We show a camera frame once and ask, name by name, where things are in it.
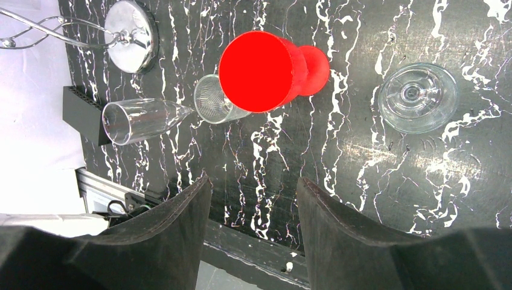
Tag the chrome wine glass rack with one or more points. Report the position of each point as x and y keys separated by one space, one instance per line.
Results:
x=130 y=35

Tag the clear champagne flute glass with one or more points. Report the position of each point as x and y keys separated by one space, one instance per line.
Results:
x=131 y=121

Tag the small black box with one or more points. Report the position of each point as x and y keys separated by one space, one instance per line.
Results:
x=84 y=115

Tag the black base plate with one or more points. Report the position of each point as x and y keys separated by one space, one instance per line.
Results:
x=262 y=263

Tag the clear wine glass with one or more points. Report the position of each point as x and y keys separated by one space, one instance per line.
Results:
x=418 y=98
x=212 y=104

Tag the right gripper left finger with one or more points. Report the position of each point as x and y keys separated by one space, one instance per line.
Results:
x=157 y=249

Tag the red wine glass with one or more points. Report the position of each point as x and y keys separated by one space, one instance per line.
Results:
x=259 y=71

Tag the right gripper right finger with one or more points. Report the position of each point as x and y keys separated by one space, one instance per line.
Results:
x=345 y=249

